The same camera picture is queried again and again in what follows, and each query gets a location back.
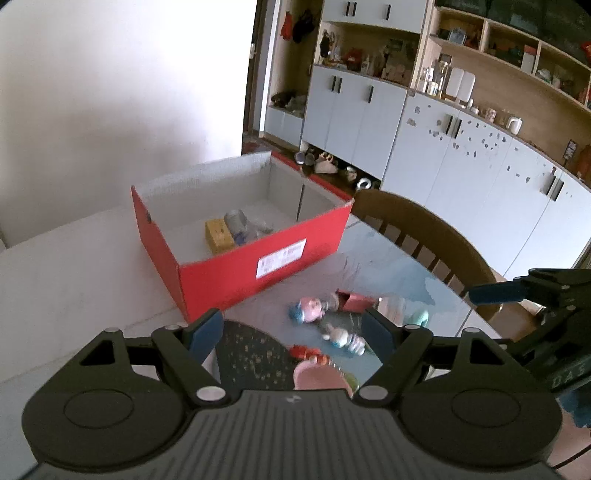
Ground doormat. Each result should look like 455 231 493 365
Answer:
242 134 278 156

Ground clear jar with silver lid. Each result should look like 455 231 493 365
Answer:
224 209 274 246

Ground dark shoes in niche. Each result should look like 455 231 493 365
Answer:
270 90 308 114

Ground person's right hand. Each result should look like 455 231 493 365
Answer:
558 389 591 431

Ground black speckled insole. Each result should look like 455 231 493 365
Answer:
216 320 302 394

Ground dark brown door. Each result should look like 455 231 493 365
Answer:
244 0 265 136

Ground wooden wall shelf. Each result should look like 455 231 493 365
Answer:
424 4 591 112

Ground white rabbit figure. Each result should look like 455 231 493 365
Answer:
321 323 368 356

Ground white rounded container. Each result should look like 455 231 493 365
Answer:
445 68 476 103

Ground dark hanging hat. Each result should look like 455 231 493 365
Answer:
293 8 317 45

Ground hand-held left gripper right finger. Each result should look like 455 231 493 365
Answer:
353 308 509 408

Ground yellow block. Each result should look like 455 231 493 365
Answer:
205 219 236 254

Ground group of clear bottles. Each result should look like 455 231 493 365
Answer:
417 54 451 98

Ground pink figure toy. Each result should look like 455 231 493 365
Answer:
288 298 341 324

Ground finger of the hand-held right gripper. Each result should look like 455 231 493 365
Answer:
468 275 539 306

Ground row of shoes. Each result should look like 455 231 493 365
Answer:
295 143 382 191

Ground dark wooden chair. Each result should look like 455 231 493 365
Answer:
351 189 502 325

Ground long white sideboard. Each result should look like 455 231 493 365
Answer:
378 91 591 278

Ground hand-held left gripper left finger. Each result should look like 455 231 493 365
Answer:
80 308 242 408

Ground black cable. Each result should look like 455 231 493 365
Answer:
551 453 591 472

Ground pink grey tape dispenser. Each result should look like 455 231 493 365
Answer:
293 362 354 394

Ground red cardboard box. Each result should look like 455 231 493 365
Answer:
130 151 354 324

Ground red orange plastic toy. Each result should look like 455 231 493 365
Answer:
289 344 331 367

